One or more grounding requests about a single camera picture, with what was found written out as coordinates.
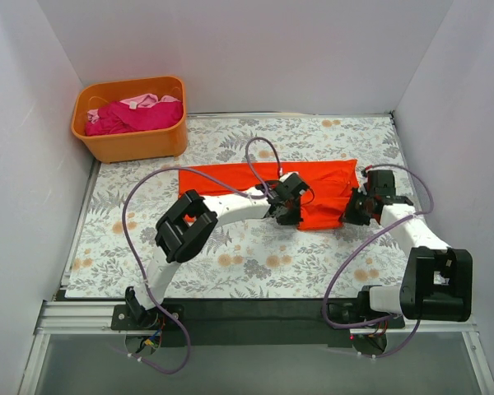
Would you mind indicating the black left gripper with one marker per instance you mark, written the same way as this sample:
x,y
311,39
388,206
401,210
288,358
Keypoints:
x,y
288,211

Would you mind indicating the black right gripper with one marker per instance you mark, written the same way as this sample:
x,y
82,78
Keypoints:
x,y
355,208

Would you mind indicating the orange t shirt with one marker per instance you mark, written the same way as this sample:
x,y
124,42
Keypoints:
x,y
331,184

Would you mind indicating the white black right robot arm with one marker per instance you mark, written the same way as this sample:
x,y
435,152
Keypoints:
x,y
438,280

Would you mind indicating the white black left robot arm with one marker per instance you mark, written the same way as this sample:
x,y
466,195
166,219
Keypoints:
x,y
183,231

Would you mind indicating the floral patterned table mat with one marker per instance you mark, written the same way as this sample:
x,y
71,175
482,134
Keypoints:
x,y
248,258

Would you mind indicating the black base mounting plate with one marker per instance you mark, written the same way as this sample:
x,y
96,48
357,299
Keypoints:
x,y
246,322

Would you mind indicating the light pink t shirt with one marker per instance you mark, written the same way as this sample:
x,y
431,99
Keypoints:
x,y
143,101

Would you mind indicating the orange plastic bin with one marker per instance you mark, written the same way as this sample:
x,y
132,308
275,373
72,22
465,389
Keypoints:
x,y
140,145

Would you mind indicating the magenta t shirt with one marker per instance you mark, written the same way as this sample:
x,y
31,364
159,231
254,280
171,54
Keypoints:
x,y
119,118

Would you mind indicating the aluminium frame rail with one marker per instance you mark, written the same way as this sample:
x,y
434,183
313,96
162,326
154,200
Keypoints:
x,y
75,317

